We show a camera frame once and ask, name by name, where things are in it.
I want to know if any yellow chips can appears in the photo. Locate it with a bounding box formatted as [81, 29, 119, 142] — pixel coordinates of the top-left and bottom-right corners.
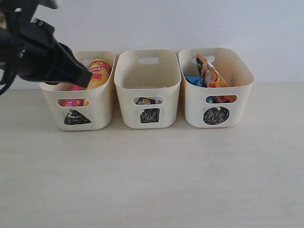
[82, 59, 112, 106]

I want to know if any orange chips bag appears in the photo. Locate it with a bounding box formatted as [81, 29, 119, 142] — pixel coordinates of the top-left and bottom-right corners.
[195, 54, 237, 104]

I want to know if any cream bin square mark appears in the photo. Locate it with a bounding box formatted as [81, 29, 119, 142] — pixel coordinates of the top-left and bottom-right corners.
[114, 49, 181, 129]

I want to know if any blue snack bag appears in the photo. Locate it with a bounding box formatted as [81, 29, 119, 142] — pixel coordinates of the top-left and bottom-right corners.
[184, 75, 214, 104]

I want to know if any pink chips can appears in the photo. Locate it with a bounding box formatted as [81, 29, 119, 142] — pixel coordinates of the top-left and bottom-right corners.
[58, 85, 89, 107]

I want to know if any cream bin triangle mark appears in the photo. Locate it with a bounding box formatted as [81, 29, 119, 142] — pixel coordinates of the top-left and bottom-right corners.
[39, 50, 117, 131]

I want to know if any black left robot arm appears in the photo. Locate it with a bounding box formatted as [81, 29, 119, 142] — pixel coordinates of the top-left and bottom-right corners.
[0, 0, 92, 87]

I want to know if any purple juice carton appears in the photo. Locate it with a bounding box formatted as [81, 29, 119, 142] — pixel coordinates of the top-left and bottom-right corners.
[135, 97, 155, 105]

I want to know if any cream bin circle mark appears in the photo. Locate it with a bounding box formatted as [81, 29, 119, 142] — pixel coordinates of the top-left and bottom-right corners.
[178, 47, 254, 128]

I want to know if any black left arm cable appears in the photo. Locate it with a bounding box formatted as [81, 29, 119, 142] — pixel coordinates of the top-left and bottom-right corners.
[0, 7, 24, 95]

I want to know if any white milk carton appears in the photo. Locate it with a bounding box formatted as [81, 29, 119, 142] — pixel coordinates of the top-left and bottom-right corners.
[155, 96, 164, 104]

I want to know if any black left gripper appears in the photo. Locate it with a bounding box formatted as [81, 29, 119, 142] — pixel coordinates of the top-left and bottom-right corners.
[7, 0, 92, 87]

